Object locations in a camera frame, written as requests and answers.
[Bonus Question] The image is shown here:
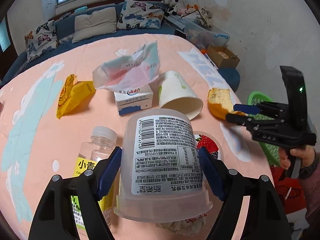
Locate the translucent plastic yogurt cup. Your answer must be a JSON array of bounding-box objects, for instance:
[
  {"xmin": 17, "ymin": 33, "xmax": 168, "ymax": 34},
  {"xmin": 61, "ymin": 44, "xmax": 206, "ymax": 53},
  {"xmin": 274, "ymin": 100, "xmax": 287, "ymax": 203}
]
[{"xmin": 114, "ymin": 109, "xmax": 213, "ymax": 223}]

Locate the white plastic bag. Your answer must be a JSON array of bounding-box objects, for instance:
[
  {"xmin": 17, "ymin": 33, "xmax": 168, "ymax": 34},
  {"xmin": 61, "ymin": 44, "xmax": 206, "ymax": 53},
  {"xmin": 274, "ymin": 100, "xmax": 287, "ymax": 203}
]
[{"xmin": 92, "ymin": 41, "xmax": 160, "ymax": 93}]

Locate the pink fuzzy sleeve forearm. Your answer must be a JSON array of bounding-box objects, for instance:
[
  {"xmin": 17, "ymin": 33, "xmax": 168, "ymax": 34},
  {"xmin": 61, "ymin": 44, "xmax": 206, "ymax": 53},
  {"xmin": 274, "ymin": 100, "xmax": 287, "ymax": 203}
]
[{"xmin": 299, "ymin": 153, "xmax": 319, "ymax": 227}]

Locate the person's right hand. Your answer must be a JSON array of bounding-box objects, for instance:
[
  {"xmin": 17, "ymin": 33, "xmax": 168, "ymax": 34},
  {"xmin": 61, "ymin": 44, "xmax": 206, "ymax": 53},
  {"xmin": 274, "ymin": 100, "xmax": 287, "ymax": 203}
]
[{"xmin": 278, "ymin": 145, "xmax": 315, "ymax": 170}]

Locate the green plastic basket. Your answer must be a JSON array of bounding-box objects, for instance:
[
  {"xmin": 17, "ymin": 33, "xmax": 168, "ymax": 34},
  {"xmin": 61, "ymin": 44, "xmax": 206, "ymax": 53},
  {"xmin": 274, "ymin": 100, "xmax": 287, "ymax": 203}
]
[{"xmin": 247, "ymin": 91, "xmax": 280, "ymax": 167}]

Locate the blue round stool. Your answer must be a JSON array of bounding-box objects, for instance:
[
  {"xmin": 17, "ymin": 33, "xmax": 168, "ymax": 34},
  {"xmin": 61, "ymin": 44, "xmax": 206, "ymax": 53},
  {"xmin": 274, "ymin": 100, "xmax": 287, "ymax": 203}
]
[{"xmin": 218, "ymin": 68, "xmax": 241, "ymax": 92}]

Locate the red bag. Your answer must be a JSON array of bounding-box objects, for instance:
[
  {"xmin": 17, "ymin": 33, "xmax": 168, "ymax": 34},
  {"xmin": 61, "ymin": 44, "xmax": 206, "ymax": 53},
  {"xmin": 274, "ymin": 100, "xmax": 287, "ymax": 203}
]
[{"xmin": 270, "ymin": 166, "xmax": 306, "ymax": 215}]

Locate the cardboard box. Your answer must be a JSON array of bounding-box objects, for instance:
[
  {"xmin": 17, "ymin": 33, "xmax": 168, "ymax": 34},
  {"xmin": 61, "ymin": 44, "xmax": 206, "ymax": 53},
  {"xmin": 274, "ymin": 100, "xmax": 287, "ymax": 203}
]
[{"xmin": 207, "ymin": 46, "xmax": 240, "ymax": 69}]

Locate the white paper cup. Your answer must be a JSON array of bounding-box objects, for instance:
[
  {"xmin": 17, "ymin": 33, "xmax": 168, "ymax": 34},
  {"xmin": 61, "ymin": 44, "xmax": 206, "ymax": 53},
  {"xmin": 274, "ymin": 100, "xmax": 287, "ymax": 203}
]
[{"xmin": 158, "ymin": 70, "xmax": 203, "ymax": 120}]

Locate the clear plastic storage bin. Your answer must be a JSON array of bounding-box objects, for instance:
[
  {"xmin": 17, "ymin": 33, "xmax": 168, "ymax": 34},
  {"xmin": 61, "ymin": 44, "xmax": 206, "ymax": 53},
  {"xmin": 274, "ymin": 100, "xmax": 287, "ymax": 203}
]
[{"xmin": 184, "ymin": 20, "xmax": 230, "ymax": 50}]

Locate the clear plastic bottle yellow label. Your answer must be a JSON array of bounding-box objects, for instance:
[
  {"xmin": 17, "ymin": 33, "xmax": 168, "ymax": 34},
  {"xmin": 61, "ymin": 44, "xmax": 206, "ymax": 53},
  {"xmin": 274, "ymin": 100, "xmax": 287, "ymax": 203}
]
[{"xmin": 73, "ymin": 126, "xmax": 117, "ymax": 227}]

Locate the pink patterned table blanket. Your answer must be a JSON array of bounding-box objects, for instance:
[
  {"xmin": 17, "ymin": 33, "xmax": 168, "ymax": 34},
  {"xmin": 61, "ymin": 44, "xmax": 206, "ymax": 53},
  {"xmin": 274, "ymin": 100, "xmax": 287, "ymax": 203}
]
[{"xmin": 0, "ymin": 33, "xmax": 276, "ymax": 240}]

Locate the white blue milk carton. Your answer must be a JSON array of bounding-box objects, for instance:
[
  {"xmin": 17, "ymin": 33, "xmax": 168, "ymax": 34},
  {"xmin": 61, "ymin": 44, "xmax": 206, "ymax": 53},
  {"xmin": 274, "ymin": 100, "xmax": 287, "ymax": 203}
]
[{"xmin": 114, "ymin": 85, "xmax": 153, "ymax": 116}]

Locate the red capped can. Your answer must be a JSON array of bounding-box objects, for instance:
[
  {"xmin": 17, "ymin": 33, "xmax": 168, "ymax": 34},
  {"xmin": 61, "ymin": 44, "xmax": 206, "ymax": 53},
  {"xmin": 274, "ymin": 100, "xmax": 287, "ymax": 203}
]
[{"xmin": 0, "ymin": 102, "xmax": 3, "ymax": 115}]

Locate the plush toys pile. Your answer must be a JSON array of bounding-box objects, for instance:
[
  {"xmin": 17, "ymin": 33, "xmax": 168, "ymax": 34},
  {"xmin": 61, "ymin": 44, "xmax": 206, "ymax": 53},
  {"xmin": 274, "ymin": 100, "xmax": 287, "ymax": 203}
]
[{"xmin": 161, "ymin": 0, "xmax": 212, "ymax": 29}]

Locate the yellow snack wrapper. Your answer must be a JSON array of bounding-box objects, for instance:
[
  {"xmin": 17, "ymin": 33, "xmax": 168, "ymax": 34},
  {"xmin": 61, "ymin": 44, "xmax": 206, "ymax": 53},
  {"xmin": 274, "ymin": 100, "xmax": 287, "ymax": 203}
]
[{"xmin": 56, "ymin": 74, "xmax": 96, "ymax": 119}]

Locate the right butterfly pillow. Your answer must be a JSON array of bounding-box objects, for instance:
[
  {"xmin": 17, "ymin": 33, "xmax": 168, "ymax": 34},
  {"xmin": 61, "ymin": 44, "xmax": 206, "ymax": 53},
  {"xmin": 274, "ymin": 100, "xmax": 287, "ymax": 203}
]
[{"xmin": 117, "ymin": 0, "xmax": 165, "ymax": 30}]

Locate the butterfly pillow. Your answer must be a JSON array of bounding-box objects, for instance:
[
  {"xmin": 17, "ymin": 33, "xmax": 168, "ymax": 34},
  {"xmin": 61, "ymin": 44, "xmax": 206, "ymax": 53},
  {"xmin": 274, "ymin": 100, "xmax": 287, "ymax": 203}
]
[
  {"xmin": 24, "ymin": 20, "xmax": 59, "ymax": 62},
  {"xmin": 117, "ymin": 0, "xmax": 165, "ymax": 30}
]

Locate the beige cushion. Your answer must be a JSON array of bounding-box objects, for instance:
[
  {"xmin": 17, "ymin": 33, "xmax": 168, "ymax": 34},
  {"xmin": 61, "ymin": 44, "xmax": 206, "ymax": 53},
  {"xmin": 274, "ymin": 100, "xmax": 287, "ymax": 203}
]
[{"xmin": 72, "ymin": 7, "xmax": 117, "ymax": 43}]

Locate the dark wooden door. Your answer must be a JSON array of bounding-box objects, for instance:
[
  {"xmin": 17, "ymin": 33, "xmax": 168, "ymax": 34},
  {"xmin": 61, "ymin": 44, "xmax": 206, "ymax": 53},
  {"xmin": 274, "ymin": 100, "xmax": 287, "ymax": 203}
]
[{"xmin": 0, "ymin": 15, "xmax": 18, "ymax": 81}]

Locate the left butterfly pillow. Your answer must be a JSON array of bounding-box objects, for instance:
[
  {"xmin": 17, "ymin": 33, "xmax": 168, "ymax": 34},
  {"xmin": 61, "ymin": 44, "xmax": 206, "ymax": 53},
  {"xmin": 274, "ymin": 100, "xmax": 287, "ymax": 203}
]
[{"xmin": 24, "ymin": 20, "xmax": 59, "ymax": 62}]

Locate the blue sofa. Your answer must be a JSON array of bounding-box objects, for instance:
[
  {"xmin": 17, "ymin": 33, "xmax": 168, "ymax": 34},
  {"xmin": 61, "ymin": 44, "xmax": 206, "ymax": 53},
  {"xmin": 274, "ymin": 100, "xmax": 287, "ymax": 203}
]
[{"xmin": 1, "ymin": 2, "xmax": 187, "ymax": 87}]

